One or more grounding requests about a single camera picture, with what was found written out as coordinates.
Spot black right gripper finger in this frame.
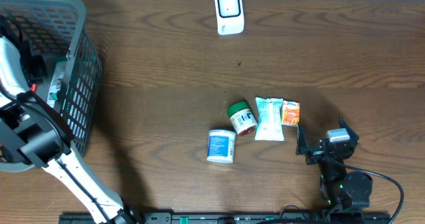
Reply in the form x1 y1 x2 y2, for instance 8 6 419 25
296 124 322 155
339 116 359 142

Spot green white wipes pack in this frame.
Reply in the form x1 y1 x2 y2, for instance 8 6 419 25
255 97 284 142

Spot orange Kleenex tissue pack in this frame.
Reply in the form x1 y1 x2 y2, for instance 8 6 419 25
282 100 300 126

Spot green lid jar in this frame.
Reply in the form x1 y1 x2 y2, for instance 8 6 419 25
226 101 258 136

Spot white round tub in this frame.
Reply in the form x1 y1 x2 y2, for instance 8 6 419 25
207 130 236 164

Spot red snack package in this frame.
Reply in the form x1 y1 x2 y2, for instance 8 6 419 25
30 84 37 92

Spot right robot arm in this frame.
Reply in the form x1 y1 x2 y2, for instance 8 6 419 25
296 118 373 218

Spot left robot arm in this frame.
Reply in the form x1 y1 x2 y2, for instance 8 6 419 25
1 34 145 223

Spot white barcode scanner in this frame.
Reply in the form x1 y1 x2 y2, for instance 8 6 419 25
214 0 244 35

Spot grey plastic shopping basket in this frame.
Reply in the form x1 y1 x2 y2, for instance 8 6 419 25
1 0 102 173

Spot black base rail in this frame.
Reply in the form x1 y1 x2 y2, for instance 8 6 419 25
58 211 392 224

